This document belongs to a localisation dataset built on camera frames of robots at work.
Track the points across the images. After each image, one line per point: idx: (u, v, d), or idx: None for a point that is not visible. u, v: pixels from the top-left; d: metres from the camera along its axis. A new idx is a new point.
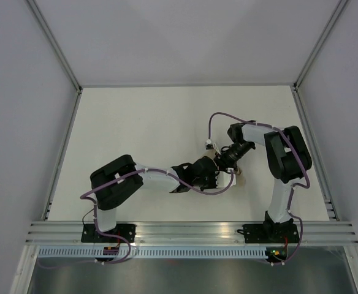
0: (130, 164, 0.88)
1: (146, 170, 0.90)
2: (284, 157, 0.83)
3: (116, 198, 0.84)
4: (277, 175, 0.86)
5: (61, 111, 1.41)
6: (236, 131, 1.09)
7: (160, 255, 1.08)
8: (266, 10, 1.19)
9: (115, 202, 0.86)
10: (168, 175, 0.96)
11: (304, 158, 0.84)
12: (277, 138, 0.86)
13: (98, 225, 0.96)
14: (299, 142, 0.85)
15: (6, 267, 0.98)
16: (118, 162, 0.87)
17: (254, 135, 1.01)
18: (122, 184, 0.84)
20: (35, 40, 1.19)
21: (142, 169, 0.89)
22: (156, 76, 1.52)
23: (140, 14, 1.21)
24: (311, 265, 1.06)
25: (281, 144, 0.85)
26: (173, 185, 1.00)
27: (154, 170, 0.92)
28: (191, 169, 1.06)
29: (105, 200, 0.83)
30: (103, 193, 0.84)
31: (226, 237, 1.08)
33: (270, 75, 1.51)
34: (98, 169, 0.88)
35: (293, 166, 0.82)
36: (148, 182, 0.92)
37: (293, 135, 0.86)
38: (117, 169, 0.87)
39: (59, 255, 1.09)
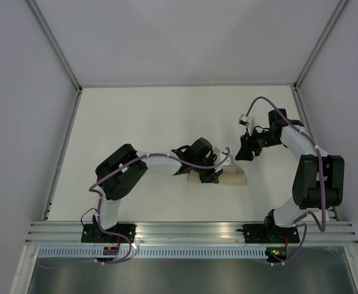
0: (132, 152, 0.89)
1: (148, 155, 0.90)
2: (311, 186, 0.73)
3: (123, 185, 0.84)
4: (296, 200, 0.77)
5: (61, 111, 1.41)
6: (276, 127, 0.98)
7: (160, 255, 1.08)
8: (266, 10, 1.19)
9: (123, 191, 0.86)
10: (169, 158, 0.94)
11: (333, 195, 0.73)
12: (312, 164, 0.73)
13: (102, 223, 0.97)
14: (337, 176, 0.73)
15: (6, 268, 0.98)
16: (120, 151, 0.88)
17: (290, 142, 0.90)
18: (127, 172, 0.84)
20: (35, 40, 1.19)
21: (143, 155, 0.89)
22: (156, 76, 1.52)
23: (140, 14, 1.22)
24: (311, 266, 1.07)
25: (314, 173, 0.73)
26: (177, 166, 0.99)
27: (154, 155, 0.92)
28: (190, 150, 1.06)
29: (112, 190, 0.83)
30: (111, 184, 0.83)
31: (226, 237, 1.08)
33: (270, 75, 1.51)
34: (102, 163, 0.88)
35: (316, 199, 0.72)
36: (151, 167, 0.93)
37: (335, 166, 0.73)
38: (120, 159, 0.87)
39: (59, 255, 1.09)
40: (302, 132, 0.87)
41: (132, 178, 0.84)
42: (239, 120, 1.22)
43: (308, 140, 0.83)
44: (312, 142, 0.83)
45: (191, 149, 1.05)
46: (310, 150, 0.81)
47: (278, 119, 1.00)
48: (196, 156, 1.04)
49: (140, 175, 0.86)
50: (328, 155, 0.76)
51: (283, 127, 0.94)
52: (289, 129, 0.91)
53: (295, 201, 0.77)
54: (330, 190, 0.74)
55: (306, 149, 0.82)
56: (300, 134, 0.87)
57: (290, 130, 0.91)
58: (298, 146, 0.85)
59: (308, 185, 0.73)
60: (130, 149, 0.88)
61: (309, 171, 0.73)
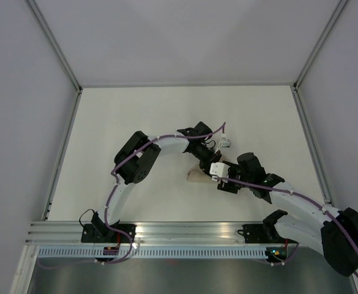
0: (144, 138, 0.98)
1: (159, 139, 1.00)
2: (345, 253, 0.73)
3: (143, 168, 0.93)
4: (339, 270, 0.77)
5: (60, 111, 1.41)
6: (261, 192, 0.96)
7: (160, 255, 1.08)
8: (267, 10, 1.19)
9: (143, 173, 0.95)
10: (176, 138, 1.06)
11: None
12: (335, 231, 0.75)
13: (107, 219, 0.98)
14: None
15: (7, 268, 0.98)
16: (133, 139, 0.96)
17: (286, 206, 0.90)
18: (144, 155, 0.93)
20: (35, 40, 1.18)
21: (155, 139, 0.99)
22: (156, 76, 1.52)
23: (140, 15, 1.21)
24: (311, 266, 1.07)
25: (342, 239, 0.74)
26: (185, 145, 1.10)
27: (163, 137, 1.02)
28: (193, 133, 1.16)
29: (134, 173, 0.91)
30: (131, 168, 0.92)
31: (226, 237, 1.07)
33: (270, 75, 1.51)
34: (118, 152, 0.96)
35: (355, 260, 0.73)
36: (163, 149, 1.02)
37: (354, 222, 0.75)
38: (135, 146, 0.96)
39: (59, 255, 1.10)
40: (294, 192, 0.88)
41: (149, 160, 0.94)
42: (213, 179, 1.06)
43: (309, 202, 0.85)
44: (316, 203, 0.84)
45: (194, 130, 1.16)
46: (317, 214, 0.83)
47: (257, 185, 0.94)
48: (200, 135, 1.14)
49: (154, 157, 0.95)
50: (341, 215, 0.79)
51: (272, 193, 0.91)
52: (278, 192, 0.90)
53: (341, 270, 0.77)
54: None
55: (313, 215, 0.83)
56: (293, 195, 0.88)
57: (277, 192, 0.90)
58: (300, 211, 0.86)
59: (344, 255, 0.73)
60: (142, 135, 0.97)
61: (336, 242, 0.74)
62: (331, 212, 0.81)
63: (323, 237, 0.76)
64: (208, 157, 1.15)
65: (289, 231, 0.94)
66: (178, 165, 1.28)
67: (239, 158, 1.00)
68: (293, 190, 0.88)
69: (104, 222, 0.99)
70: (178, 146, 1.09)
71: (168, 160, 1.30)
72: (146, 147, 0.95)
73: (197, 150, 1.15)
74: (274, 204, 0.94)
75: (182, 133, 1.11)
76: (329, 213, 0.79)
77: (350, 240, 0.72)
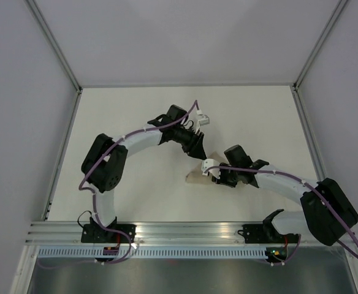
0: (108, 141, 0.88)
1: (124, 138, 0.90)
2: (328, 223, 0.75)
3: (113, 174, 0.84)
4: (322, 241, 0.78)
5: (60, 111, 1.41)
6: (248, 177, 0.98)
7: (160, 255, 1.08)
8: (266, 10, 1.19)
9: (115, 179, 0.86)
10: (146, 131, 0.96)
11: (348, 216, 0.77)
12: (317, 202, 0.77)
13: (100, 220, 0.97)
14: (338, 196, 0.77)
15: (6, 267, 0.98)
16: (95, 144, 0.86)
17: (272, 185, 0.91)
18: (111, 159, 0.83)
20: (35, 40, 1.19)
21: (120, 139, 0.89)
22: (155, 76, 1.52)
23: (140, 15, 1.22)
24: (311, 266, 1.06)
25: (324, 209, 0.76)
26: (158, 136, 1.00)
27: (130, 135, 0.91)
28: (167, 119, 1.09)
29: (104, 180, 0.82)
30: (100, 176, 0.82)
31: (226, 237, 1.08)
33: (269, 75, 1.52)
34: (83, 162, 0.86)
35: (339, 230, 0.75)
36: (133, 147, 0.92)
37: (333, 192, 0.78)
38: (100, 150, 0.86)
39: (59, 255, 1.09)
40: (277, 171, 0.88)
41: (118, 163, 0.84)
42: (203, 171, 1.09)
43: (289, 177, 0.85)
44: (295, 176, 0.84)
45: (167, 116, 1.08)
46: (298, 185, 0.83)
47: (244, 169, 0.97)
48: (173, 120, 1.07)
49: (123, 159, 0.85)
50: (319, 183, 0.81)
51: (256, 175, 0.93)
52: (262, 174, 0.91)
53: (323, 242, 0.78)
54: (342, 213, 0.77)
55: (294, 188, 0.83)
56: (276, 174, 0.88)
57: (263, 174, 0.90)
58: (283, 187, 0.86)
59: (327, 224, 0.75)
60: (106, 138, 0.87)
61: (319, 211, 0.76)
62: (309, 183, 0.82)
63: (306, 207, 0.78)
64: (190, 139, 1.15)
65: (285, 223, 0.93)
66: (178, 165, 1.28)
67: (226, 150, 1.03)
68: (276, 169, 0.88)
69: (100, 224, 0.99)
70: (150, 139, 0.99)
71: (168, 160, 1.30)
72: (111, 149, 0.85)
73: (177, 135, 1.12)
74: (259, 185, 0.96)
75: (153, 125, 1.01)
76: (308, 185, 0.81)
77: (331, 208, 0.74)
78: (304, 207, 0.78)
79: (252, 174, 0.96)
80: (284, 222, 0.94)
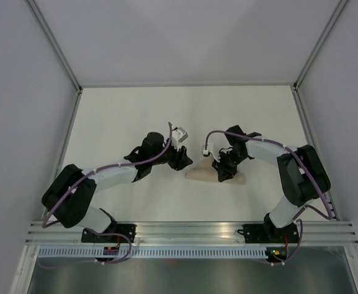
0: (77, 172, 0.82)
1: (95, 171, 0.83)
2: (298, 180, 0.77)
3: (76, 209, 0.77)
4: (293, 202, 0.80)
5: (60, 111, 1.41)
6: (239, 146, 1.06)
7: (160, 255, 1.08)
8: (266, 10, 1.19)
9: (79, 215, 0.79)
10: (121, 166, 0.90)
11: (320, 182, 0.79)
12: (292, 160, 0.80)
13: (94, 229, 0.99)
14: (314, 163, 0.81)
15: (6, 267, 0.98)
16: (62, 175, 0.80)
17: (260, 152, 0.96)
18: (77, 193, 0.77)
20: (35, 40, 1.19)
21: (91, 173, 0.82)
22: (155, 76, 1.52)
23: (140, 15, 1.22)
24: (311, 266, 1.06)
25: (297, 169, 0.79)
26: (133, 173, 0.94)
27: (103, 168, 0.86)
28: (141, 150, 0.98)
29: (66, 216, 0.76)
30: (62, 211, 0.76)
31: (226, 237, 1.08)
33: (269, 76, 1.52)
34: (47, 192, 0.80)
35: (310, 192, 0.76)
36: (103, 181, 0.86)
37: (309, 158, 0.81)
38: (67, 182, 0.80)
39: (59, 255, 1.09)
40: (265, 139, 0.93)
41: (84, 198, 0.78)
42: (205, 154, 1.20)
43: (274, 144, 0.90)
44: (277, 143, 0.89)
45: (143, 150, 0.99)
46: (279, 149, 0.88)
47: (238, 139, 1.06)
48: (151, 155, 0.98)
49: (91, 194, 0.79)
50: (298, 149, 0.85)
51: (246, 143, 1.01)
52: (252, 142, 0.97)
53: (293, 201, 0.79)
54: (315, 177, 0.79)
55: (275, 151, 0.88)
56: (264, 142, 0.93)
57: (253, 142, 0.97)
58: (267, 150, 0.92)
59: (298, 180, 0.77)
60: (75, 169, 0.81)
61: (293, 168, 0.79)
62: (290, 147, 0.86)
63: (281, 165, 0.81)
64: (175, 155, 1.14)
65: (278, 215, 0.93)
66: None
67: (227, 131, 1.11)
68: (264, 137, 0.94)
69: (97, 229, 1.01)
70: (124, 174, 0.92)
71: None
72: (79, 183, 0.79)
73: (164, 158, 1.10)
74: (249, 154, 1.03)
75: (129, 160, 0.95)
76: (289, 149, 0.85)
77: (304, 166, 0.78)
78: (279, 164, 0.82)
79: (243, 143, 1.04)
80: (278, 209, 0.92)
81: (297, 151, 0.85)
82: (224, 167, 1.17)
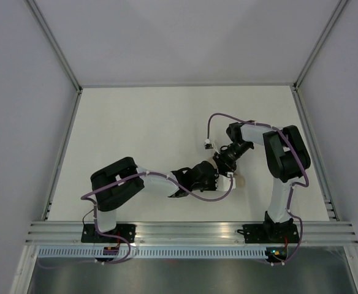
0: (132, 167, 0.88)
1: (148, 173, 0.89)
2: (281, 155, 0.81)
3: (118, 200, 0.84)
4: (276, 175, 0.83)
5: (60, 111, 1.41)
6: (236, 131, 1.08)
7: (160, 255, 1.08)
8: (266, 10, 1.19)
9: (114, 206, 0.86)
10: (168, 179, 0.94)
11: (302, 157, 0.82)
12: (276, 138, 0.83)
13: (98, 225, 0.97)
14: (296, 140, 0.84)
15: (6, 268, 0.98)
16: (119, 164, 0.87)
17: (251, 135, 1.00)
18: (124, 188, 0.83)
20: (34, 40, 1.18)
21: (143, 173, 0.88)
22: (156, 76, 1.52)
23: (140, 15, 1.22)
24: (311, 266, 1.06)
25: (280, 144, 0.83)
26: (174, 189, 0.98)
27: (154, 173, 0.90)
28: (190, 174, 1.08)
29: (105, 202, 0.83)
30: (103, 195, 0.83)
31: (226, 237, 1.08)
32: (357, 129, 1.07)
33: (269, 76, 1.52)
34: (99, 171, 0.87)
35: (291, 166, 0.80)
36: (148, 184, 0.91)
37: (293, 135, 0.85)
38: (119, 171, 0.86)
39: (59, 255, 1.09)
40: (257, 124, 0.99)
41: (127, 195, 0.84)
42: (205, 144, 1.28)
43: (263, 127, 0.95)
44: (267, 125, 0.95)
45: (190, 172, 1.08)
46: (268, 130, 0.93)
47: (234, 125, 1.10)
48: (195, 180, 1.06)
49: (135, 192, 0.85)
50: (283, 128, 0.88)
51: (241, 127, 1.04)
52: (246, 127, 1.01)
53: (278, 177, 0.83)
54: (299, 154, 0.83)
55: (263, 131, 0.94)
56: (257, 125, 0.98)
57: (247, 127, 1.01)
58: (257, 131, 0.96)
59: (279, 155, 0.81)
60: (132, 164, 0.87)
61: (276, 144, 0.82)
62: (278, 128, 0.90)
63: (266, 141, 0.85)
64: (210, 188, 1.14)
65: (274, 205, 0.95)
66: (178, 165, 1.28)
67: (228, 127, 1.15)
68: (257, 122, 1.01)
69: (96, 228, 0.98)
70: (167, 188, 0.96)
71: (168, 159, 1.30)
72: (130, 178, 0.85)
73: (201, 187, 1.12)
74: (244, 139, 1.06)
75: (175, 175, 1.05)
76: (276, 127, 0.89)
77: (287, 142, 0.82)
78: (265, 139, 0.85)
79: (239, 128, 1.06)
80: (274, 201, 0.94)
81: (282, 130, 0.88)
82: (225, 162, 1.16)
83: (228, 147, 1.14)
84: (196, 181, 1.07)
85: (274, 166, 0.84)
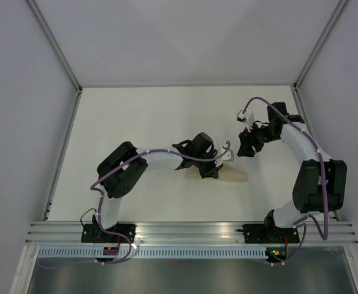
0: (132, 150, 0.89)
1: (148, 152, 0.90)
2: (311, 192, 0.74)
3: (127, 183, 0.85)
4: (297, 204, 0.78)
5: (60, 111, 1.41)
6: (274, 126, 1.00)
7: (160, 255, 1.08)
8: (266, 10, 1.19)
9: (125, 190, 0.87)
10: (170, 153, 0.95)
11: (334, 200, 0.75)
12: (315, 170, 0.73)
13: (102, 223, 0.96)
14: (338, 180, 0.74)
15: (6, 268, 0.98)
16: (119, 150, 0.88)
17: (290, 140, 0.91)
18: (130, 169, 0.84)
20: (35, 41, 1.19)
21: (143, 152, 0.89)
22: (156, 76, 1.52)
23: (141, 15, 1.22)
24: (311, 265, 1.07)
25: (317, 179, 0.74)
26: (179, 161, 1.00)
27: (154, 150, 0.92)
28: (190, 145, 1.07)
29: (116, 187, 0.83)
30: (113, 181, 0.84)
31: (226, 237, 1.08)
32: None
33: (269, 76, 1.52)
34: (102, 162, 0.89)
35: (316, 204, 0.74)
36: (152, 163, 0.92)
37: (336, 174, 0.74)
38: (121, 157, 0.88)
39: (59, 255, 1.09)
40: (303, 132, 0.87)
41: (134, 176, 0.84)
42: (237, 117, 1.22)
43: (309, 143, 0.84)
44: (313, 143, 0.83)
45: (191, 144, 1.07)
46: (311, 152, 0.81)
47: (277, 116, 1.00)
48: (197, 149, 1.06)
49: (140, 173, 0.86)
50: (329, 160, 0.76)
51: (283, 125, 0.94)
52: (290, 128, 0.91)
53: (298, 206, 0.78)
54: (331, 194, 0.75)
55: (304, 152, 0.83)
56: (301, 134, 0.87)
57: (290, 128, 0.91)
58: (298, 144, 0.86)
59: (309, 191, 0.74)
60: (130, 147, 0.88)
61: (311, 179, 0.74)
62: (323, 155, 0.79)
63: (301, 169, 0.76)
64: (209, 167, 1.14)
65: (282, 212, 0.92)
66: None
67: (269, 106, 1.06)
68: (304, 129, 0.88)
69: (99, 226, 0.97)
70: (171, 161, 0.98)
71: None
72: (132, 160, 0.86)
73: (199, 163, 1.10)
74: (281, 136, 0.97)
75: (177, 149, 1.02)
76: (320, 155, 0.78)
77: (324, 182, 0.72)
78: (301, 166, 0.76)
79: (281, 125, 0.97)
80: (287, 220, 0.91)
81: (328, 162, 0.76)
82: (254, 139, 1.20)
83: (262, 130, 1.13)
84: (198, 152, 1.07)
85: (298, 196, 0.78)
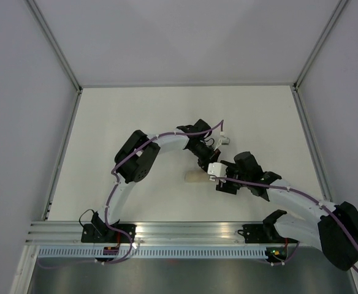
0: (143, 138, 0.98)
1: (158, 137, 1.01)
2: (342, 248, 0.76)
3: (144, 166, 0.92)
4: (336, 263, 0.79)
5: (60, 111, 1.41)
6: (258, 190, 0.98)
7: (160, 255, 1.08)
8: (266, 11, 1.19)
9: (143, 173, 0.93)
10: (176, 135, 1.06)
11: None
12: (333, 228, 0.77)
13: (107, 216, 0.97)
14: (354, 222, 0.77)
15: (6, 268, 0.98)
16: (132, 138, 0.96)
17: (281, 202, 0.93)
18: (146, 153, 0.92)
20: (35, 41, 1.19)
21: (154, 138, 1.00)
22: (156, 76, 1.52)
23: (141, 15, 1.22)
24: (311, 265, 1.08)
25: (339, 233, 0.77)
26: (186, 141, 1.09)
27: (163, 135, 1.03)
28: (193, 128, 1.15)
29: (135, 171, 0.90)
30: (131, 166, 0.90)
31: (226, 237, 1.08)
32: None
33: (269, 76, 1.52)
34: (118, 152, 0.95)
35: (353, 255, 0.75)
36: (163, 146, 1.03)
37: (351, 217, 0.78)
38: (134, 144, 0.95)
39: (59, 255, 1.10)
40: (290, 188, 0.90)
41: (150, 158, 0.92)
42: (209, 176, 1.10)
43: (306, 198, 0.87)
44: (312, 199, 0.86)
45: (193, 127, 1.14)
46: (315, 208, 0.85)
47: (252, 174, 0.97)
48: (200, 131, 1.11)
49: (155, 156, 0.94)
50: (336, 207, 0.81)
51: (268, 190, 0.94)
52: (276, 192, 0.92)
53: (341, 266, 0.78)
54: None
55: (308, 207, 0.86)
56: (290, 191, 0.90)
57: (276, 190, 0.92)
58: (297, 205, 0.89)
59: (339, 248, 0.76)
60: (141, 135, 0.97)
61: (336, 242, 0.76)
62: (327, 206, 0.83)
63: (321, 231, 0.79)
64: (207, 154, 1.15)
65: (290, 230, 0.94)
66: (178, 165, 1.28)
67: (237, 157, 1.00)
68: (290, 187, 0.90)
69: (104, 222, 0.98)
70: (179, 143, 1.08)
71: (168, 160, 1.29)
72: (146, 146, 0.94)
73: (197, 147, 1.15)
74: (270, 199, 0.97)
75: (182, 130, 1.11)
76: (325, 207, 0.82)
77: (346, 232, 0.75)
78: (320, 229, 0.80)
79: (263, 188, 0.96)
80: (292, 235, 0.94)
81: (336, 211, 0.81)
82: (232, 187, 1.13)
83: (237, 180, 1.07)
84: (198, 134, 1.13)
85: (336, 259, 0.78)
